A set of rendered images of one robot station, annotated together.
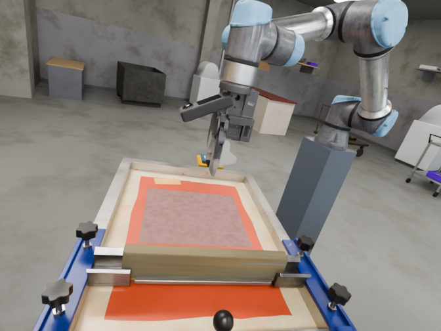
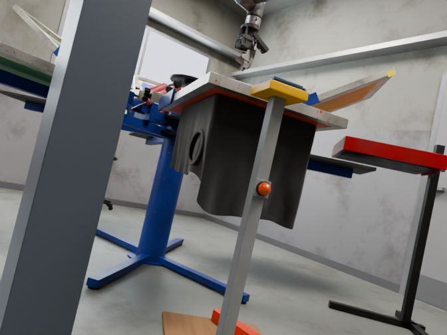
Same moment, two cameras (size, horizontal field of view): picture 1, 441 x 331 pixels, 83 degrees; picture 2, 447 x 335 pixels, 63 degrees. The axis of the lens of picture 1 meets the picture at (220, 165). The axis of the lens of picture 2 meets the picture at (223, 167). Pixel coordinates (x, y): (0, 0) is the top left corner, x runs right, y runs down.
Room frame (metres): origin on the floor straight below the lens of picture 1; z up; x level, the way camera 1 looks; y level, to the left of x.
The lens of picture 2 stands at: (2.30, -0.17, 0.64)
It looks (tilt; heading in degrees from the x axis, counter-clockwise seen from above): 3 degrees up; 173
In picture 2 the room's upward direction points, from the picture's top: 13 degrees clockwise
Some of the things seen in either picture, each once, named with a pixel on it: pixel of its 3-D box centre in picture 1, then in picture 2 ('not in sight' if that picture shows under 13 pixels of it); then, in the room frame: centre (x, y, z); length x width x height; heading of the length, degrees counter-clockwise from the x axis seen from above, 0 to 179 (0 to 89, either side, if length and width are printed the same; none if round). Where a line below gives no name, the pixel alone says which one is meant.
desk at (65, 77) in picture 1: (67, 77); not in sight; (5.57, 3.76, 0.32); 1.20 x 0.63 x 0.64; 30
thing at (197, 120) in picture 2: not in sight; (195, 145); (0.76, -0.13, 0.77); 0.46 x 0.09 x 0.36; 15
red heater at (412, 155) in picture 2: not in sight; (384, 156); (0.01, 1.13, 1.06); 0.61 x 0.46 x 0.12; 75
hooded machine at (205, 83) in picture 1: (206, 85); not in sight; (7.54, 0.93, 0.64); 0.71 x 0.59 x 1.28; 120
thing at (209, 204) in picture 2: not in sight; (257, 165); (0.94, 0.11, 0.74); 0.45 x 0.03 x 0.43; 105
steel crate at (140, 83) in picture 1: (139, 85); not in sight; (6.33, 2.42, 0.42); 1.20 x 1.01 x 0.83; 30
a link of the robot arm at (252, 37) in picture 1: (249, 35); (255, 7); (0.57, 0.00, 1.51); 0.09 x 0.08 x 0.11; 132
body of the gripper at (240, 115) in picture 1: (232, 112); (247, 38); (0.57, 0.00, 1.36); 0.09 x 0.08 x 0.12; 108
